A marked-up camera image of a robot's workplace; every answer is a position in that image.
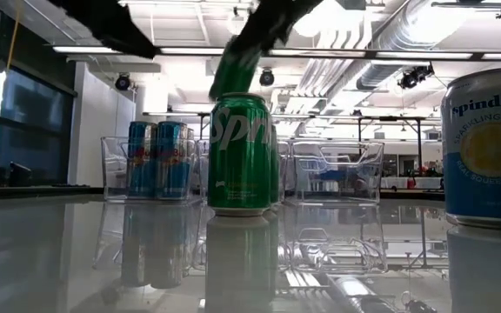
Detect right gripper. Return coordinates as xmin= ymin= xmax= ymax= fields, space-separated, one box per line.
xmin=232 ymin=0 xmax=324 ymax=53

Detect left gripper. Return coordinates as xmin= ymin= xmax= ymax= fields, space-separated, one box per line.
xmin=50 ymin=0 xmax=160 ymax=60

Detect green Sprite can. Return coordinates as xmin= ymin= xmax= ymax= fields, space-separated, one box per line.
xmin=208 ymin=37 xmax=264 ymax=102
xmin=270 ymin=123 xmax=280 ymax=205
xmin=207 ymin=92 xmax=273 ymax=217

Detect white blue Spindrift can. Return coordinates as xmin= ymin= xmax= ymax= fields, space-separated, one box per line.
xmin=440 ymin=68 xmax=501 ymax=230

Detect black ceiling spotlight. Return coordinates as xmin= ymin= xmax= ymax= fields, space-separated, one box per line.
xmin=115 ymin=72 xmax=131 ymax=92
xmin=397 ymin=63 xmax=435 ymax=90
xmin=258 ymin=68 xmax=276 ymax=87

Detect clear plastic bin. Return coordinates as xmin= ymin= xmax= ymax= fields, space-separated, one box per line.
xmin=291 ymin=139 xmax=385 ymax=206
xmin=196 ymin=137 xmax=295 ymax=205
xmin=100 ymin=136 xmax=204 ymax=204

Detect black box device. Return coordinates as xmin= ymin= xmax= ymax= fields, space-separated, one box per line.
xmin=7 ymin=161 xmax=33 ymax=187

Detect white covered table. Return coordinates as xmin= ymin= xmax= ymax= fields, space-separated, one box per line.
xmin=380 ymin=176 xmax=444 ymax=190

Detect glossy white table board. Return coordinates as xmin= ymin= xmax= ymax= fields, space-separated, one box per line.
xmin=0 ymin=197 xmax=501 ymax=313

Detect white ring ceiling lamp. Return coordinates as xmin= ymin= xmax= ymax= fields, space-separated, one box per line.
xmin=226 ymin=8 xmax=250 ymax=37

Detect silver ventilation duct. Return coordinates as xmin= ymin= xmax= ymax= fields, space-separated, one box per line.
xmin=355 ymin=0 xmax=473 ymax=91

